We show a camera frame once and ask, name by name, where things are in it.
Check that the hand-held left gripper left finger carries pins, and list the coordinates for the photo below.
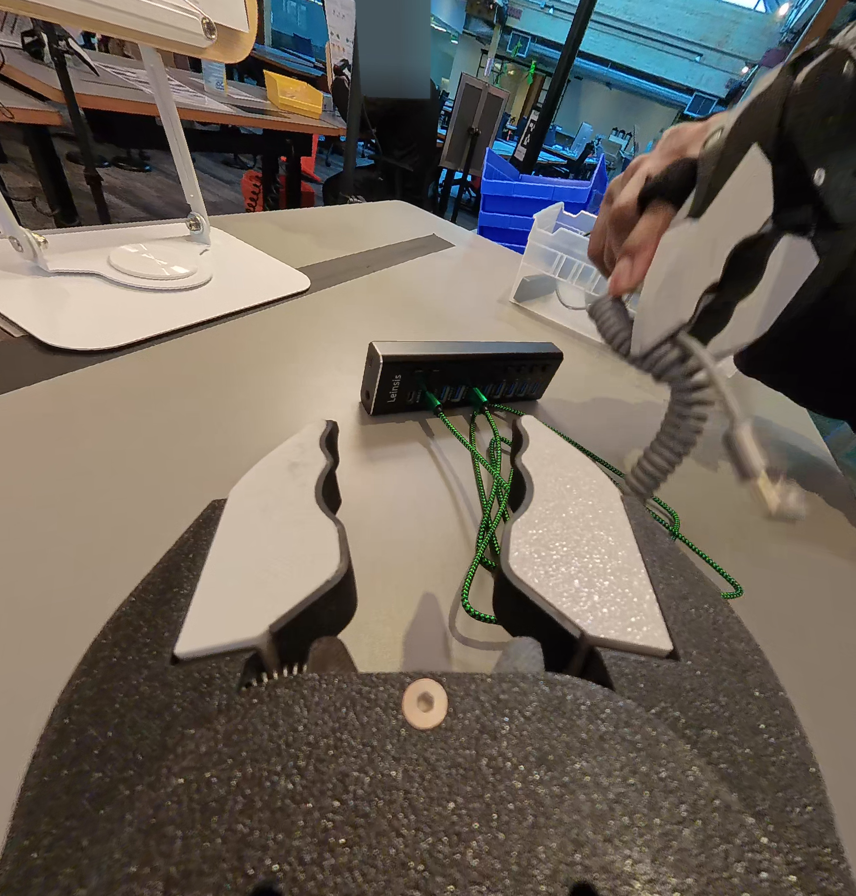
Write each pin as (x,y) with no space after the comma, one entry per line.
(274,553)

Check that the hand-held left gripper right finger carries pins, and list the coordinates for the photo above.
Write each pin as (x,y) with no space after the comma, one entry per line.
(582,560)

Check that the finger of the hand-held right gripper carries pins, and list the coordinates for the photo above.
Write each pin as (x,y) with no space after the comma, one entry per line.
(770,294)
(707,245)

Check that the clear plastic bin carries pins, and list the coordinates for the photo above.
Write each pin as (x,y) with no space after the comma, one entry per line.
(561,266)

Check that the black USB hub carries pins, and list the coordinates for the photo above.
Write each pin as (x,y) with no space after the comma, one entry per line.
(470,357)

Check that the person's right forearm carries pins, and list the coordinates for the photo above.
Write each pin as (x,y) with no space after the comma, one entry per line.
(805,350)

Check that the person's right hand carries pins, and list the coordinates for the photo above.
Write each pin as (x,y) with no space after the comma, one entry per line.
(624,210)

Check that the stack of blue bins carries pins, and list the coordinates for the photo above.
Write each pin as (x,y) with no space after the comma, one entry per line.
(533,196)

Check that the black stand pole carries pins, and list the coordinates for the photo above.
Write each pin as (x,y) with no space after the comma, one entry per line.
(561,70)

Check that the red plastic stool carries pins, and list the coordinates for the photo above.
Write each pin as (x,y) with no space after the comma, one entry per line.
(260,189)

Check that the instruction board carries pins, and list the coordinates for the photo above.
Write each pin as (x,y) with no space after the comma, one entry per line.
(337,28)

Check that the yellow bin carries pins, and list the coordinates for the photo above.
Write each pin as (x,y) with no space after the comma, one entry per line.
(291,94)

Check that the wooden table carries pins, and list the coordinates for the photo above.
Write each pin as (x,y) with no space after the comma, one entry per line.
(190,98)

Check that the black light stand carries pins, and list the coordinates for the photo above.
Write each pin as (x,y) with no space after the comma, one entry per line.
(71,105)

